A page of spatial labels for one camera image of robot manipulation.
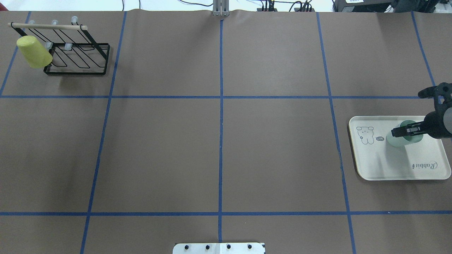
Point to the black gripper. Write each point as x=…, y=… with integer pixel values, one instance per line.
x=435, y=125

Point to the pale green cup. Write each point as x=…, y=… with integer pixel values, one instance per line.
x=404, y=140

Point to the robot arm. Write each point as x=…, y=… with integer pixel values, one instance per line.
x=438, y=123

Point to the cream rabbit tray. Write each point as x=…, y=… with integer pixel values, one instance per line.
x=377, y=160

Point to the yellow cup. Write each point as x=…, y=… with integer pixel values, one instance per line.
x=36, y=55

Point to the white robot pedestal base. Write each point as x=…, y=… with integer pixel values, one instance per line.
x=220, y=248

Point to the aluminium frame post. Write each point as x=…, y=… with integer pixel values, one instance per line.
x=221, y=8

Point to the black wire cup rack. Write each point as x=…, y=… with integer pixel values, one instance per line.
x=74, y=51

